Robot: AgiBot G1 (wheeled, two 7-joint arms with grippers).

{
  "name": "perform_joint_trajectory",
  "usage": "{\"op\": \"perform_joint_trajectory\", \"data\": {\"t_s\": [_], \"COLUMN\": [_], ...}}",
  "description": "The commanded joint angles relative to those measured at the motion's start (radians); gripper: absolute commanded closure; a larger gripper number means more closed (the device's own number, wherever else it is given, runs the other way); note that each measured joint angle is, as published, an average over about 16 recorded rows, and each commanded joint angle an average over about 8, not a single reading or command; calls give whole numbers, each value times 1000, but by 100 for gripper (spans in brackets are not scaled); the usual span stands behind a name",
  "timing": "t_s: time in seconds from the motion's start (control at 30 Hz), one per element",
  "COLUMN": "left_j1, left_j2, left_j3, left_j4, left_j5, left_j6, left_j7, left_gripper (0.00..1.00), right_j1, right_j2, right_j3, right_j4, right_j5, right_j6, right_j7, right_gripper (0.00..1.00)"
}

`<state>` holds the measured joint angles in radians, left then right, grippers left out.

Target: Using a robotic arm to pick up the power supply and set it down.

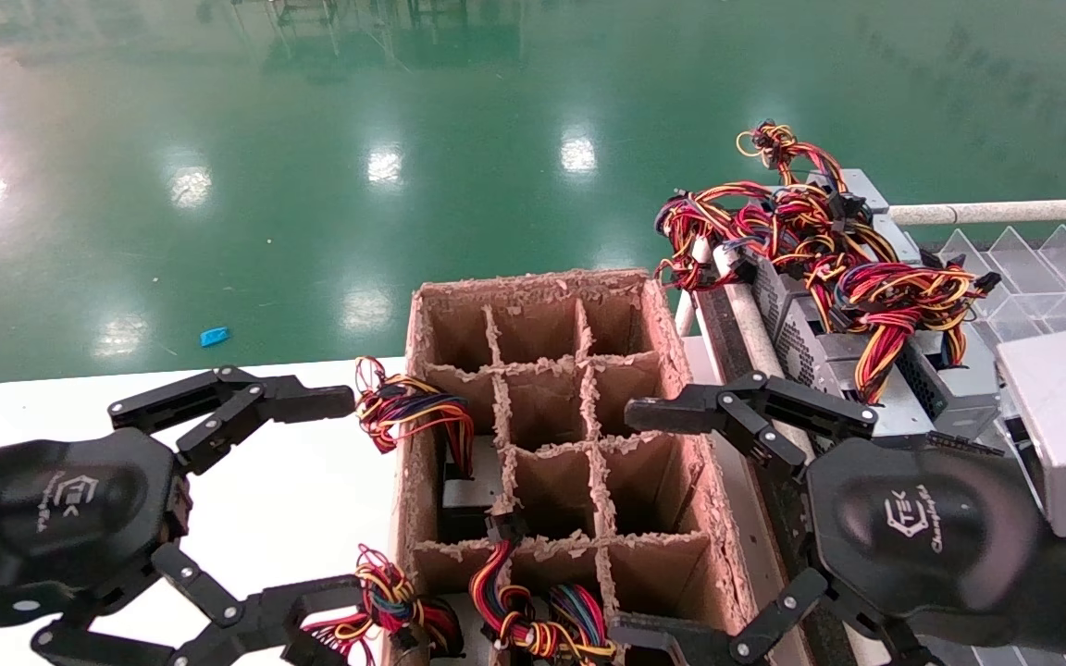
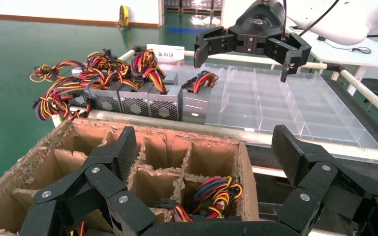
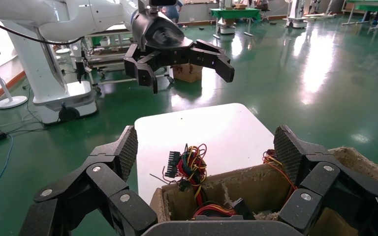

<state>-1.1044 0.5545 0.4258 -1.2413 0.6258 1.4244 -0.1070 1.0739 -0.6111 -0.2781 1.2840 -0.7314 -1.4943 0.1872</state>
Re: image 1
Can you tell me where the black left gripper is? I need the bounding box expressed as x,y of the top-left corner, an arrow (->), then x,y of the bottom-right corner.
0,365 -> 367,666

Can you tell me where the white horizontal rail pipe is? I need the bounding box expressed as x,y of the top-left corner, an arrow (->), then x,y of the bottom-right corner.
886,197 -> 1066,228

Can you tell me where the clear plastic ridged tray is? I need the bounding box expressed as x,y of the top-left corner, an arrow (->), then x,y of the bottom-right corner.
936,220 -> 1066,371

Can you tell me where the brown cardboard box with dividers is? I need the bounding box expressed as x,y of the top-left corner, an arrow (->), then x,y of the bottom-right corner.
383,268 -> 775,666

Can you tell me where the long white conveyor pipe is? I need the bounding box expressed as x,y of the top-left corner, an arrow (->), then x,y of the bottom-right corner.
712,242 -> 821,463

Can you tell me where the black conveyor edge strip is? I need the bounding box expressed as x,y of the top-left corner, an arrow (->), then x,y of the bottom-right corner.
695,285 -> 858,666

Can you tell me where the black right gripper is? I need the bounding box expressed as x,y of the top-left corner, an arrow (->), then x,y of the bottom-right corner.
607,370 -> 1045,666

